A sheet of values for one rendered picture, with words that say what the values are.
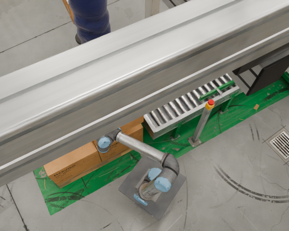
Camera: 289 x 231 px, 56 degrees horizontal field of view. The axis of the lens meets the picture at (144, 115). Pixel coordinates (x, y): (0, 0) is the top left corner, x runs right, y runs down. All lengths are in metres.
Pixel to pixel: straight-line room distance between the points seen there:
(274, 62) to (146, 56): 0.33
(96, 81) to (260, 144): 3.84
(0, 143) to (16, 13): 5.41
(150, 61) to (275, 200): 3.64
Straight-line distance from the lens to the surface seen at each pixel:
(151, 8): 3.66
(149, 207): 2.77
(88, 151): 3.19
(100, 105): 0.36
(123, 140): 2.15
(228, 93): 3.61
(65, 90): 0.33
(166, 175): 1.94
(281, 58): 0.63
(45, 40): 5.06
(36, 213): 3.73
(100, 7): 1.77
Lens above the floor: 3.48
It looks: 62 degrees down
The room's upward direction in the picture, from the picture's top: 2 degrees clockwise
